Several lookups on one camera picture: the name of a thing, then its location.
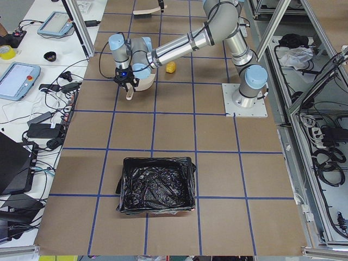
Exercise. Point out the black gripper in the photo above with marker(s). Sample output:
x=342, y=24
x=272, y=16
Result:
x=130, y=81

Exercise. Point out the beige hand brush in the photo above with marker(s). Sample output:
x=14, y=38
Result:
x=147, y=12

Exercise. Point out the yellow potato-like lump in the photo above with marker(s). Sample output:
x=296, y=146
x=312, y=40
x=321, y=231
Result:
x=170, y=67

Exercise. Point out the beige dustpan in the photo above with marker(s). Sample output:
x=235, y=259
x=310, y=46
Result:
x=143, y=85

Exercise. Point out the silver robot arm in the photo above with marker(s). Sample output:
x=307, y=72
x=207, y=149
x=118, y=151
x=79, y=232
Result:
x=135, y=58

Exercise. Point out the black lined trash bin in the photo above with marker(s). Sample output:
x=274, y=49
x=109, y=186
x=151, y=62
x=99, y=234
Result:
x=156, y=185

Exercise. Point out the black power adapter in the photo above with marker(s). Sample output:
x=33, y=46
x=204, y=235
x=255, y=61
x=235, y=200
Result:
x=92, y=23

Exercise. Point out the upper teach pendant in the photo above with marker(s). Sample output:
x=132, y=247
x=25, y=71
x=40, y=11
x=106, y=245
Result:
x=57, y=25

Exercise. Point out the teach pendant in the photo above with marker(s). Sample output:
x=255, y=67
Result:
x=57, y=25
x=17, y=80

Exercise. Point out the lower teach pendant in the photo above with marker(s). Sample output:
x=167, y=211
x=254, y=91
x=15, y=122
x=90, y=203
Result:
x=17, y=80

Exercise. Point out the yellow tape roll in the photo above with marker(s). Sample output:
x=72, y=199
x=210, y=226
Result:
x=7, y=52

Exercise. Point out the crumpled white cloth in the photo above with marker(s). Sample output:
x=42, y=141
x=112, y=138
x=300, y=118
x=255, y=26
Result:
x=297, y=58

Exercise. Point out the black laptop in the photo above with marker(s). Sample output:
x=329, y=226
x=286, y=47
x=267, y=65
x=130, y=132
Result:
x=17, y=165

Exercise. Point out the aluminium frame post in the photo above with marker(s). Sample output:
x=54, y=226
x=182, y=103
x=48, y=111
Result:
x=80, y=28

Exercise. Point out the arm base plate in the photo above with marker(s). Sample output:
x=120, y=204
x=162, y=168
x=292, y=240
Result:
x=237, y=105

